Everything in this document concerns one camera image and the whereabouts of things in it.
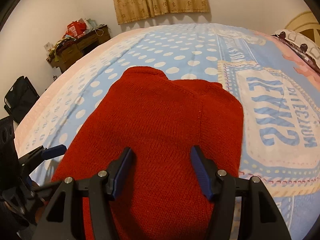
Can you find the white purple patterned pillow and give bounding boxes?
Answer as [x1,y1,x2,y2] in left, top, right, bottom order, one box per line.
[271,29,320,70]

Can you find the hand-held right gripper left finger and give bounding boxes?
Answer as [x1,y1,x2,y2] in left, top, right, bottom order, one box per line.
[31,147,133,240]

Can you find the beige brown round headboard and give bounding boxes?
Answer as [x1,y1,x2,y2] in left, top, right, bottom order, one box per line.
[285,10,320,39]

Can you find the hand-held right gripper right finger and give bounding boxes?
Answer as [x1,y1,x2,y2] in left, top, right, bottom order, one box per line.
[190,145,292,240]

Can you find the bed with pink blue sheet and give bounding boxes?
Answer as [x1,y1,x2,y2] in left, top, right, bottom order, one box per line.
[14,23,320,240]

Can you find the black bag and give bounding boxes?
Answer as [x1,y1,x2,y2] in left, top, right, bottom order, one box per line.
[4,76,40,124]

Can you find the pink ruffled cloth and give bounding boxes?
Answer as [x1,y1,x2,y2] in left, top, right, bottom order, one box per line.
[282,50,320,85]

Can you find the red knitted sweater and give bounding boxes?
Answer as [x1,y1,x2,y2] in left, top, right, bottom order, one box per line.
[51,66,245,240]

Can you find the brown wooden desk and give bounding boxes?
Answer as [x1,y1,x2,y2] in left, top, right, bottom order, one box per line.
[46,24,111,73]

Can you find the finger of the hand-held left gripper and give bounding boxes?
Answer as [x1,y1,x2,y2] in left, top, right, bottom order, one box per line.
[18,144,67,176]

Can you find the pile of colourful clothes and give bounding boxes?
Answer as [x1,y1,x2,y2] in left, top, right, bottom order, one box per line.
[49,36,76,63]

